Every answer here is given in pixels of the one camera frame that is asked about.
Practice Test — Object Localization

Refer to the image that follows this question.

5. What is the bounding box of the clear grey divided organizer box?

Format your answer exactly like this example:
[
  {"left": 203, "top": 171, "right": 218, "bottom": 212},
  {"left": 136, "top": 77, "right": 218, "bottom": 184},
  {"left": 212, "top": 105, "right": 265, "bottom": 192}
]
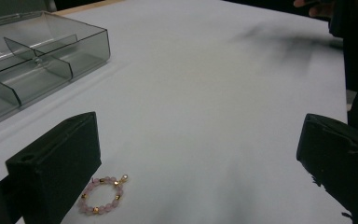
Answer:
[{"left": 0, "top": 10, "right": 111, "bottom": 132}]

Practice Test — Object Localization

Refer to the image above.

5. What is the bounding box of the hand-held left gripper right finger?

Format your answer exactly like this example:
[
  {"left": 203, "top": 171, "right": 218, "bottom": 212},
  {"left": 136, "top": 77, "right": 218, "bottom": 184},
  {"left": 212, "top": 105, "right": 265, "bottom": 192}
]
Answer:
[{"left": 296, "top": 113, "right": 358, "bottom": 224}]

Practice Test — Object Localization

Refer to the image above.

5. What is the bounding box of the pink bead bracelet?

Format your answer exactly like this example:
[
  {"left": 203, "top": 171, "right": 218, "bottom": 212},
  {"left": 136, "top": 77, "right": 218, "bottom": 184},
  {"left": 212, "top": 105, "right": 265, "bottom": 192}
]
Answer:
[{"left": 77, "top": 174, "right": 129, "bottom": 217}]

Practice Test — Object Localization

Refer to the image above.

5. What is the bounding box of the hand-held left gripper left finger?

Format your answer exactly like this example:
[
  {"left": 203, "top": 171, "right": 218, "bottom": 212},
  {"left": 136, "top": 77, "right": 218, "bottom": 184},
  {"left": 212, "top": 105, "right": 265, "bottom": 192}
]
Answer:
[{"left": 5, "top": 111, "right": 103, "bottom": 224}]

